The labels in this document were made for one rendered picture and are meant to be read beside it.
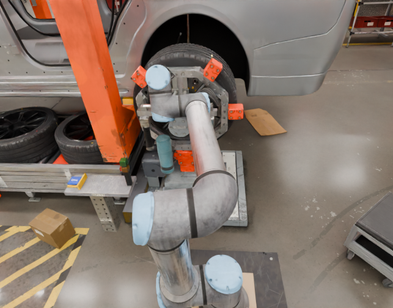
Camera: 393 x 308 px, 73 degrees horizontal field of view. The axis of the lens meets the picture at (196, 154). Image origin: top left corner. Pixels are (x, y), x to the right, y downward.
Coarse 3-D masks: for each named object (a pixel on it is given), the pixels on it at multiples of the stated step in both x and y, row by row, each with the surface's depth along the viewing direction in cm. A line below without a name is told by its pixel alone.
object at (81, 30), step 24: (72, 0) 119; (96, 0) 132; (72, 24) 126; (96, 24) 133; (72, 48) 133; (96, 48) 133; (96, 72) 140; (96, 96) 149; (96, 120) 159; (120, 120) 167; (120, 144) 169
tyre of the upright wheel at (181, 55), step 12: (168, 48) 159; (180, 48) 154; (192, 48) 155; (204, 48) 160; (156, 60) 149; (168, 60) 148; (180, 60) 147; (192, 60) 147; (204, 60) 147; (228, 72) 158; (228, 84) 154; (228, 120) 168; (156, 132) 179
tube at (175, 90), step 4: (172, 80) 145; (176, 80) 145; (172, 84) 147; (176, 84) 147; (176, 88) 148; (172, 92) 149; (176, 92) 147; (144, 104) 137; (148, 104) 136; (144, 108) 137; (148, 108) 137
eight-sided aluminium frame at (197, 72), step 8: (176, 72) 143; (184, 72) 143; (192, 72) 142; (200, 72) 142; (200, 80) 145; (208, 80) 144; (216, 88) 147; (136, 96) 156; (144, 96) 154; (224, 96) 149; (224, 104) 154; (224, 112) 156; (224, 120) 159; (152, 128) 172; (216, 128) 168; (224, 128) 162; (152, 136) 171; (216, 136) 167; (176, 144) 175; (184, 144) 174
